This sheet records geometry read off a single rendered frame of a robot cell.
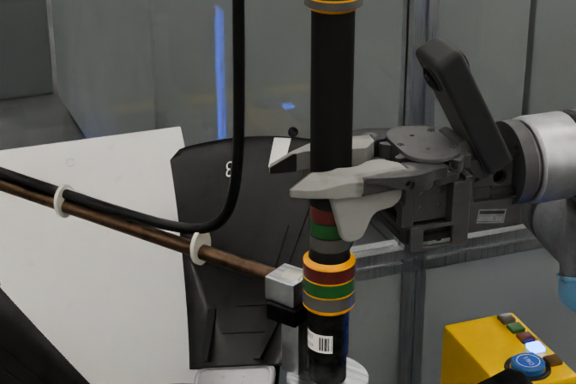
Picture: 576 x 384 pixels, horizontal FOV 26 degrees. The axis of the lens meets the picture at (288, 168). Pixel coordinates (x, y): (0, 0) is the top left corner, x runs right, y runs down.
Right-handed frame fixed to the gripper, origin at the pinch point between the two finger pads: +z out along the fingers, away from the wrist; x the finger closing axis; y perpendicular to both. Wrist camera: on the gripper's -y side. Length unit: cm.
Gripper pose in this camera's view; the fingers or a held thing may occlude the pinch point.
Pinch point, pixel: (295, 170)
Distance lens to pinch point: 97.8
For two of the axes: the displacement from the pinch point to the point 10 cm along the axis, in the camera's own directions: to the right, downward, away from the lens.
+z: -9.4, 1.3, -3.2
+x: -3.5, -3.8, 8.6
